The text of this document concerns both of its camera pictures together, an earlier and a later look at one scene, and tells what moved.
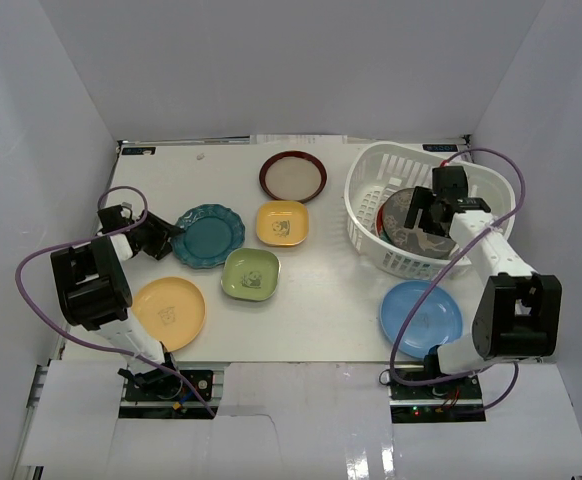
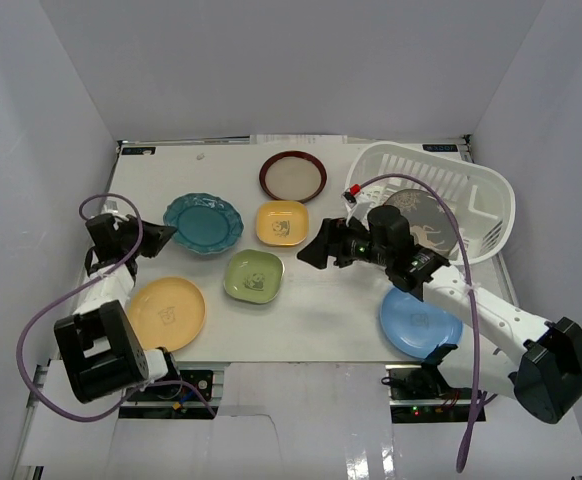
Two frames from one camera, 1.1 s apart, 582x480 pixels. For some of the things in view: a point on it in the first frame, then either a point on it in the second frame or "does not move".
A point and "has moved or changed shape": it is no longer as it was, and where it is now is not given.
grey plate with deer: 415,241 has moved or changed shape
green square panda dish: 251,274 does not move
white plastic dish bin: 378,169 does not move
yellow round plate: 171,309 does not move
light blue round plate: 438,321 does not move
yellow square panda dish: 282,223 does not move
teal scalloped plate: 212,235 has moved or changed shape
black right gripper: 422,200 → 317,252
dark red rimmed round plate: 293,175 does not move
